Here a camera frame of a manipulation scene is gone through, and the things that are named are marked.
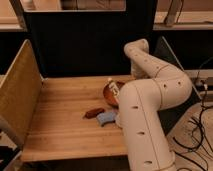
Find wooden left side panel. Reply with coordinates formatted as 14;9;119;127
0;39;42;148

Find snack packet in bowl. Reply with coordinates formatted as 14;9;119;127
108;78;120;103

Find dark red chip bag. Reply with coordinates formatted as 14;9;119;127
84;108;105;119

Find blue sponge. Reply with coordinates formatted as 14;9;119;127
96;111;116;127

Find black back panel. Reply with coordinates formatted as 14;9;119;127
24;0;157;77

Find dark right side panel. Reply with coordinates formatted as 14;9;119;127
153;35;202;134

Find black floor cables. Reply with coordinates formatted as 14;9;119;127
171;56;213;171

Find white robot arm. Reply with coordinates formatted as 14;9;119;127
119;39;192;171

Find white paper cup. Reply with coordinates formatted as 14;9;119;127
115;114;122;128

